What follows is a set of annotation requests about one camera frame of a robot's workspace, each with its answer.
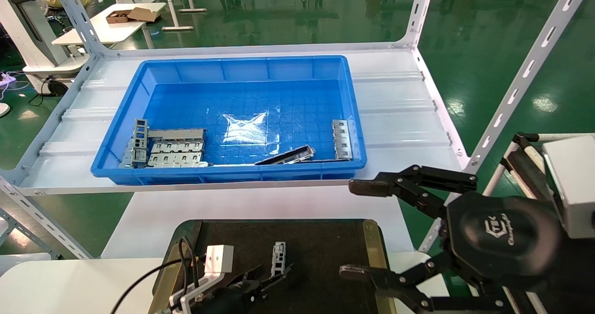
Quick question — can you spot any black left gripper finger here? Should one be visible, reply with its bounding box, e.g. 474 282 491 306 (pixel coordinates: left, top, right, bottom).
230 264 264 288
250 263 294 301

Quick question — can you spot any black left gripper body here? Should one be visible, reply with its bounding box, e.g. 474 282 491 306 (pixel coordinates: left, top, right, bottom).
190 283 255 314

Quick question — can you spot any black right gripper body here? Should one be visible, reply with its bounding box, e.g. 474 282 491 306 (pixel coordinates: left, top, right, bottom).
439 192 595 298

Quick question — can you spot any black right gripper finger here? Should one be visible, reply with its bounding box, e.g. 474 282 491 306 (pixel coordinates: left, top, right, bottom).
339 251 514 314
349 164 479 220

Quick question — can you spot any black container tray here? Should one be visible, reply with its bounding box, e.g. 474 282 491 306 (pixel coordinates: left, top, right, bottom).
149 219 396 314

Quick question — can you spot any dark metal cage part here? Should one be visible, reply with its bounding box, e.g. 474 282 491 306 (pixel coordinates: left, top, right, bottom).
255 145 317 166

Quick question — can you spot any upright grey metal cage part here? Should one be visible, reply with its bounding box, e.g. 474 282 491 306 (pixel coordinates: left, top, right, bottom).
132 118 149 167

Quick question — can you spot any white cart with black padding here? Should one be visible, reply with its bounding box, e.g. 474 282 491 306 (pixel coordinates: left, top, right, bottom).
483 132 595 314

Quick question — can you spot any clear plastic film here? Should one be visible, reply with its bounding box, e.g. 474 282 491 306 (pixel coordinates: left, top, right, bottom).
221 112 269 146

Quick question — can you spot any blue plastic bin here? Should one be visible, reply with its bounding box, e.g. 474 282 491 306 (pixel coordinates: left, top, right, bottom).
91 55 368 185

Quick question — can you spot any black round floor device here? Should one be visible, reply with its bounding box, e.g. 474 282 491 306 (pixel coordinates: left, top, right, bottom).
46 77 70 97

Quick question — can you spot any white table with cardboard box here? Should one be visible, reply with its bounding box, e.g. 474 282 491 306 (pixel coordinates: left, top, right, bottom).
52 3 167 51

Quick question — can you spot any white table with metal legs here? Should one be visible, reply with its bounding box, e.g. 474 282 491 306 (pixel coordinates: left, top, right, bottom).
142 0 208 31

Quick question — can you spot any brown cardboard box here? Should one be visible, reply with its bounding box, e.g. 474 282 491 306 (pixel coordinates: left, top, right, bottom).
106 7 159 25

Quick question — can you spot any white machine stand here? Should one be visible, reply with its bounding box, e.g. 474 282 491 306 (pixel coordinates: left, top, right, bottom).
0 0 90 80

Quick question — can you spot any white left camera mount bracket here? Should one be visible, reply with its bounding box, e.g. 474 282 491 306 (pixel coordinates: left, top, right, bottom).
168 271 220 314

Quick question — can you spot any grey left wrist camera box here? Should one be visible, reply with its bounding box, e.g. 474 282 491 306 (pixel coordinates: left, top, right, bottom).
204 245 235 278

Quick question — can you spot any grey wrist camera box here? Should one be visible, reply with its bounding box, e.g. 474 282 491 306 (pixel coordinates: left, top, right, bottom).
542 135 595 240
204 245 235 278

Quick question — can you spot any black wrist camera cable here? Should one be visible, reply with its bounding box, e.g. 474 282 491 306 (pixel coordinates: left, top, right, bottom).
109 236 198 314

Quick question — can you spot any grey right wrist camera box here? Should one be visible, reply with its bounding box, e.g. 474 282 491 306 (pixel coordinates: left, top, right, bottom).
542 135 595 240

